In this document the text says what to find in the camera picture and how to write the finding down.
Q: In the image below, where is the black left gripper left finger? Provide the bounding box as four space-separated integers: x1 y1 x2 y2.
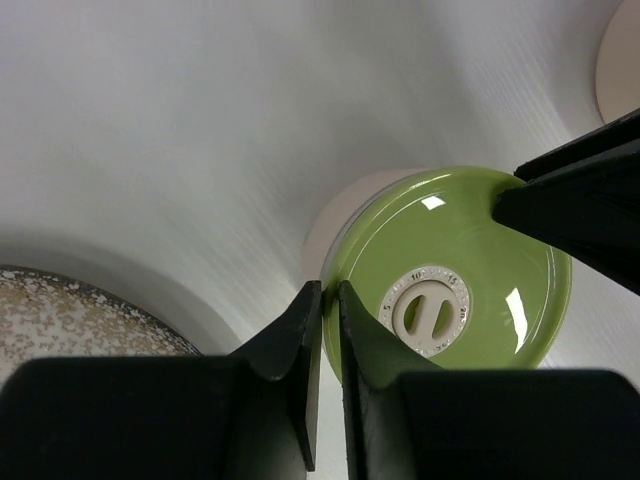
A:
1 281 322 479

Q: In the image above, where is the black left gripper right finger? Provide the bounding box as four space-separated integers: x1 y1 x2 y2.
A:
338 282 639 479

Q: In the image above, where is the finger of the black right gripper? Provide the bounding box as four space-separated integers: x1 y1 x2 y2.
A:
514 109 639 181
492 144 639 293

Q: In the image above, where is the green round lid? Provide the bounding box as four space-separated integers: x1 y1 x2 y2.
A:
322 167 572 374

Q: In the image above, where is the speckled ceramic plate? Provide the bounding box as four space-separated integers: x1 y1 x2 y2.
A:
1 266 198 363

